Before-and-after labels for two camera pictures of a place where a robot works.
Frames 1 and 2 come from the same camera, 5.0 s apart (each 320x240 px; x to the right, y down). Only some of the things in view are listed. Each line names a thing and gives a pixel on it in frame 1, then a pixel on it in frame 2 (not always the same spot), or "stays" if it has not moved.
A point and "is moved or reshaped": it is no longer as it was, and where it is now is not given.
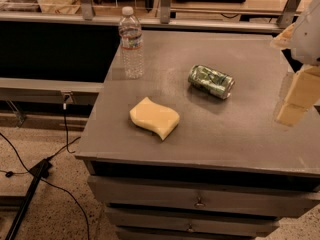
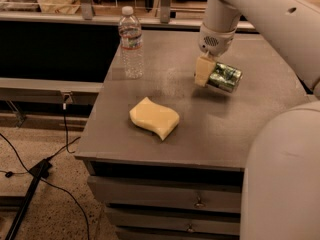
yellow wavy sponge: x=155 y=117 stays
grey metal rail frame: x=23 y=88 stays
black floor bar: x=38 y=172 stays
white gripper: x=308 y=37 -> x=215 y=43
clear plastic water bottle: x=131 y=46 stays
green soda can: x=211 y=81 is moved or reshaped
